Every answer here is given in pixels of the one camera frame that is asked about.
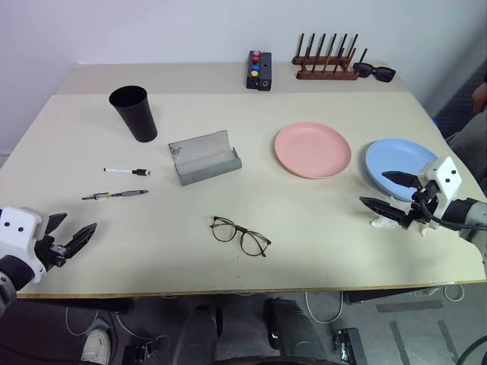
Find black floor device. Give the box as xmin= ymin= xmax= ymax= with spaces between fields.
xmin=330 ymin=327 xmax=368 ymax=365
xmin=121 ymin=336 xmax=170 ymax=365

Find white shoe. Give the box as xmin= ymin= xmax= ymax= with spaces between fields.
xmin=81 ymin=328 xmax=112 ymax=364

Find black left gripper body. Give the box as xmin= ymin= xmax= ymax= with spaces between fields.
xmin=36 ymin=227 xmax=77 ymax=273

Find bystander in grey trousers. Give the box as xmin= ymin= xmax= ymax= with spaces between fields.
xmin=444 ymin=64 xmax=487 ymax=184

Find white floor cable loop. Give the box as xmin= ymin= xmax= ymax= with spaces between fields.
xmin=304 ymin=290 xmax=344 ymax=325

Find black sunglasses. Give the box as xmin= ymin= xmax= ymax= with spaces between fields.
xmin=352 ymin=62 xmax=396 ymax=82

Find black table frame beam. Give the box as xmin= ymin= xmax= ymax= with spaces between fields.
xmin=344 ymin=285 xmax=447 ymax=305
xmin=18 ymin=297 xmax=135 ymax=315

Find blue plate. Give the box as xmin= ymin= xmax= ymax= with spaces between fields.
xmin=365 ymin=138 xmax=441 ymax=203

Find thin white floor cable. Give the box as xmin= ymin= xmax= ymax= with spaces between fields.
xmin=65 ymin=303 xmax=100 ymax=336

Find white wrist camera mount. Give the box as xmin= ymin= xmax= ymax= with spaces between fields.
xmin=0 ymin=206 xmax=49 ymax=284
xmin=417 ymin=156 xmax=463 ymax=230

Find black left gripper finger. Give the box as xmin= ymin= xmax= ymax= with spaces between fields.
xmin=44 ymin=213 xmax=68 ymax=239
xmin=63 ymin=222 xmax=98 ymax=259

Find black box coloured buttons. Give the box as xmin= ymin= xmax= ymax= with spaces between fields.
xmin=246 ymin=49 xmax=262 ymax=90

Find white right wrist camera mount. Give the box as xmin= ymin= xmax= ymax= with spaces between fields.
xmin=417 ymin=156 xmax=463 ymax=230

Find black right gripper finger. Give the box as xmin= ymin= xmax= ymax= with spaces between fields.
xmin=380 ymin=170 xmax=420 ymax=190
xmin=358 ymin=195 xmax=411 ymax=230

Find black plastic cup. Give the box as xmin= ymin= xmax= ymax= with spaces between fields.
xmin=108 ymin=85 xmax=159 ymax=144

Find brown wooden peg rack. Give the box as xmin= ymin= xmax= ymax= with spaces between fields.
xmin=291 ymin=32 xmax=369 ymax=81

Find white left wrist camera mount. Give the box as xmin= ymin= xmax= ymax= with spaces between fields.
xmin=0 ymin=206 xmax=49 ymax=284

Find pink plate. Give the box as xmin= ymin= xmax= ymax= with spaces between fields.
xmin=274 ymin=121 xmax=352 ymax=180

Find grey ballpoint pen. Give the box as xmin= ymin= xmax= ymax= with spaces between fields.
xmin=81 ymin=189 xmax=150 ymax=202

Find white marker black cap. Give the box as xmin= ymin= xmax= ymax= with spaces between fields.
xmin=103 ymin=166 xmax=151 ymax=177

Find grey glasses case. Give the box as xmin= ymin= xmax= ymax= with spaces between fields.
xmin=167 ymin=129 xmax=244 ymax=187

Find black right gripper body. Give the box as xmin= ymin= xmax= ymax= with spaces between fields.
xmin=402 ymin=181 xmax=442 ymax=231

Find dark rounded shape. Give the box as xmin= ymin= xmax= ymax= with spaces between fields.
xmin=174 ymin=302 xmax=224 ymax=365
xmin=265 ymin=298 xmax=325 ymax=365

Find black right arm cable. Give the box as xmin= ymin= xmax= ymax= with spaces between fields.
xmin=412 ymin=195 xmax=487 ymax=230

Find tortoiseshell eyeglasses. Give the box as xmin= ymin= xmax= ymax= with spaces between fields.
xmin=208 ymin=215 xmax=272 ymax=259

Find white crumpled paper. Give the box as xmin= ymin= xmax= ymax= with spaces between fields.
xmin=370 ymin=214 xmax=438 ymax=236

